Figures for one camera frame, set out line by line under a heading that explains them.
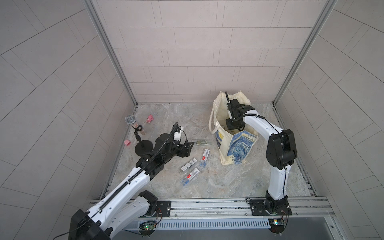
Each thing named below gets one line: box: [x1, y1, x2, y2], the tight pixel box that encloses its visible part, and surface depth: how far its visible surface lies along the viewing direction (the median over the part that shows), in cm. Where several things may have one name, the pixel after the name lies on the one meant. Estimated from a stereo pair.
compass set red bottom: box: [180, 167, 200, 186], surface depth 82 cm
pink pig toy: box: [146, 114, 155, 124], surface depth 107 cm
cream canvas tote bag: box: [209, 91, 258, 165], surface depth 81 cm
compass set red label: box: [199, 148, 211, 168], surface depth 88 cm
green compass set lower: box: [195, 140, 211, 146], surface depth 96 cm
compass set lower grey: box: [180, 157, 198, 173], surface depth 86 cm
